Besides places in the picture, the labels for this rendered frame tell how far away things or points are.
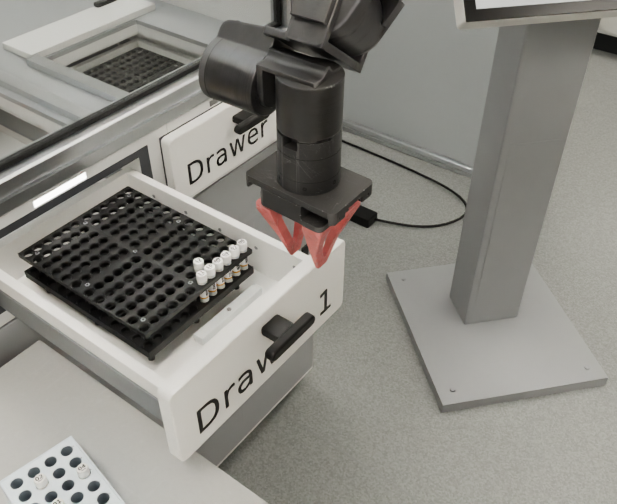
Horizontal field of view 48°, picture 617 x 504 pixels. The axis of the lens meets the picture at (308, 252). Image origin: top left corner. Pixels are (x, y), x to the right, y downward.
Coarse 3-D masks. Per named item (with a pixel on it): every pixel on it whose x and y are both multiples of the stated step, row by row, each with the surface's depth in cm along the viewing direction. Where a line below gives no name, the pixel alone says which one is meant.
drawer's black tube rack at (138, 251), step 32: (128, 224) 88; (160, 224) 89; (192, 224) 88; (32, 256) 84; (64, 256) 84; (96, 256) 84; (128, 256) 84; (160, 256) 84; (192, 256) 84; (64, 288) 84; (96, 288) 84; (128, 288) 79; (160, 288) 79; (224, 288) 84; (96, 320) 80; (128, 320) 76; (192, 320) 80
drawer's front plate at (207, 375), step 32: (288, 288) 75; (320, 288) 82; (256, 320) 72; (320, 320) 85; (224, 352) 69; (256, 352) 75; (288, 352) 81; (192, 384) 67; (224, 384) 72; (256, 384) 78; (192, 416) 69; (224, 416) 75; (192, 448) 72
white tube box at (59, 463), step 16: (64, 448) 76; (80, 448) 75; (32, 464) 74; (48, 464) 75; (64, 464) 74; (16, 480) 73; (32, 480) 72; (48, 480) 72; (64, 480) 72; (80, 480) 72; (96, 480) 72; (16, 496) 71; (32, 496) 71; (48, 496) 72; (64, 496) 71; (80, 496) 72; (96, 496) 71; (112, 496) 71
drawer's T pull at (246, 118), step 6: (240, 114) 107; (246, 114) 107; (252, 114) 107; (234, 120) 107; (240, 120) 106; (246, 120) 106; (252, 120) 106; (258, 120) 107; (240, 126) 104; (246, 126) 105; (252, 126) 106; (240, 132) 104
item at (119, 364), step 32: (96, 192) 95; (128, 192) 100; (160, 192) 95; (32, 224) 89; (64, 224) 93; (96, 224) 97; (224, 224) 90; (0, 256) 86; (256, 256) 90; (288, 256) 85; (0, 288) 83; (32, 288) 89; (32, 320) 81; (64, 320) 76; (96, 352) 75; (128, 352) 81; (160, 352) 81; (192, 352) 81; (128, 384) 73; (160, 384) 70; (160, 416) 73
